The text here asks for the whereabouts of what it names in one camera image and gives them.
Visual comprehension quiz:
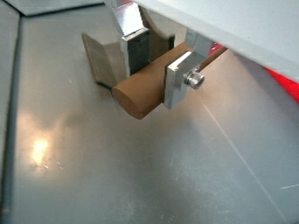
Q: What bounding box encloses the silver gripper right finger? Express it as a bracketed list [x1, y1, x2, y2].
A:
[163, 29, 212, 109]

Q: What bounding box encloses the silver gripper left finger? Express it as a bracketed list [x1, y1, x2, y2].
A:
[104, 0, 151, 77]

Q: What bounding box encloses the red foam shape board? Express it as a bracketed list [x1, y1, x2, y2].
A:
[210, 43, 299, 104]

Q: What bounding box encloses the brown oval cylinder peg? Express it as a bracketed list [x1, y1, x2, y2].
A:
[112, 44, 228, 120]

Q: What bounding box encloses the black curved fixture stand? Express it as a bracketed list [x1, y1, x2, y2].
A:
[82, 5, 175, 89]

